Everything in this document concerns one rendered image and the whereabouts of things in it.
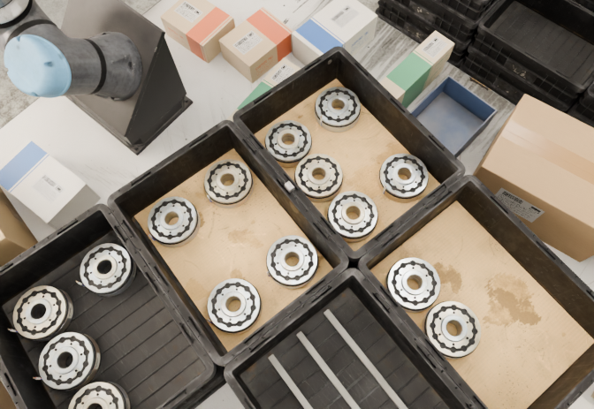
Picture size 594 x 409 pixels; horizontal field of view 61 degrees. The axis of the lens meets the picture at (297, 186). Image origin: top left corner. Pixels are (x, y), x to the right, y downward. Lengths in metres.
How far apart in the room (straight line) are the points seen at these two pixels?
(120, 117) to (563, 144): 0.99
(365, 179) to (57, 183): 0.70
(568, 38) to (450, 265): 1.22
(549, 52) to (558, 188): 0.92
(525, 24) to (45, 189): 1.65
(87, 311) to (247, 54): 0.72
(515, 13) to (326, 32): 0.92
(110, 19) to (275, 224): 0.59
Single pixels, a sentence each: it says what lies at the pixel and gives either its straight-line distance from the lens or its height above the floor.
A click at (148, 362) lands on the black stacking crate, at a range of 1.06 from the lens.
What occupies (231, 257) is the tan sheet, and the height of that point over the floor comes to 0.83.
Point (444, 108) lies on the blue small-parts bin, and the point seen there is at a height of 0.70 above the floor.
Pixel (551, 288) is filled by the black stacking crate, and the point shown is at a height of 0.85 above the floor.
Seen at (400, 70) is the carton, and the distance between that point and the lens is 1.28.
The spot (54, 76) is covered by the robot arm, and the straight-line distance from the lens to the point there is 1.08.
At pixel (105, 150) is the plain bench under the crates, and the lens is 1.38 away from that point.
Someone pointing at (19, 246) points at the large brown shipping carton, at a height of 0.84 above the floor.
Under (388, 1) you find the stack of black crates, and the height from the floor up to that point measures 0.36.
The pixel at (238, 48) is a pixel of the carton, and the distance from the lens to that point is 1.37.
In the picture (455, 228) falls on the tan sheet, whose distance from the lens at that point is 1.10.
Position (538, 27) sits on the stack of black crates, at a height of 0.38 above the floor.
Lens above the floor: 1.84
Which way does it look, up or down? 67 degrees down
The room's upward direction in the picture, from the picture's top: 3 degrees counter-clockwise
